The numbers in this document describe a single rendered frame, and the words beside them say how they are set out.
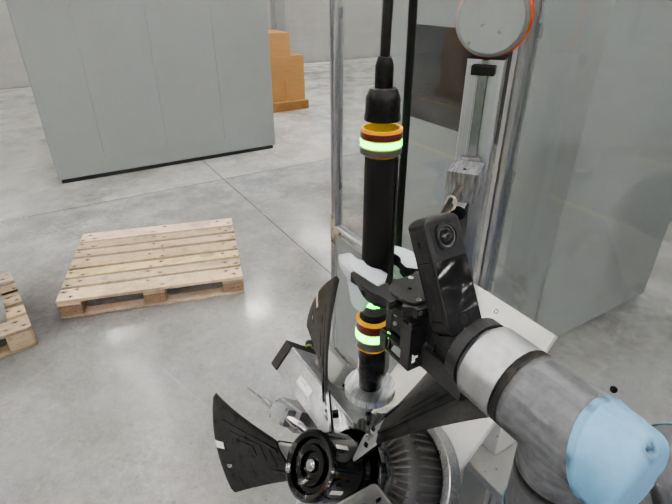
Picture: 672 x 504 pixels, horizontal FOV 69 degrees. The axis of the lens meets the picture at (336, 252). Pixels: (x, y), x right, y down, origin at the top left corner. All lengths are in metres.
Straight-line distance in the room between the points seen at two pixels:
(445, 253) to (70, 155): 5.74
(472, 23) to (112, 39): 5.04
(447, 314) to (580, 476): 0.16
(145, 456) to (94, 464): 0.23
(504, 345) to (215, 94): 5.92
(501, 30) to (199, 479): 2.11
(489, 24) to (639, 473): 0.94
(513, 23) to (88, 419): 2.56
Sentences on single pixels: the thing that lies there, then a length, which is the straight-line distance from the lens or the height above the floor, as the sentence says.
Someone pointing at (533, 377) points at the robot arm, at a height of 1.67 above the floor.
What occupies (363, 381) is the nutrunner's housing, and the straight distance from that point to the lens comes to 0.67.
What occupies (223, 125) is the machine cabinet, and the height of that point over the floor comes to 0.40.
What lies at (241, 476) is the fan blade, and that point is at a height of 1.00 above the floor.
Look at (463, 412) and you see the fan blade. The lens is 0.75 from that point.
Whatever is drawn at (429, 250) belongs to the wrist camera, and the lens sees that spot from 0.46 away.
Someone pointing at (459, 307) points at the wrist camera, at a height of 1.68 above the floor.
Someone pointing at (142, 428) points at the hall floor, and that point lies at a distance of 2.75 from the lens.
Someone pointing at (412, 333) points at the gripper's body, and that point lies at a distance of 0.50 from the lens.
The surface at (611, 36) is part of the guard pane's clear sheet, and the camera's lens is 1.19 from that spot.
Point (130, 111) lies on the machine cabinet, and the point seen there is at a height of 0.69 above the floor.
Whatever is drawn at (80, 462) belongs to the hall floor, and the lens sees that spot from 2.72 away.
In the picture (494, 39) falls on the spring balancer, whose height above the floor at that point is 1.84.
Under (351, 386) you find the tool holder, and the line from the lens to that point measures 0.69.
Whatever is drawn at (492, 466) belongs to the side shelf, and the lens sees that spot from 1.42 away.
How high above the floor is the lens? 1.95
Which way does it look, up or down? 29 degrees down
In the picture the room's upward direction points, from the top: straight up
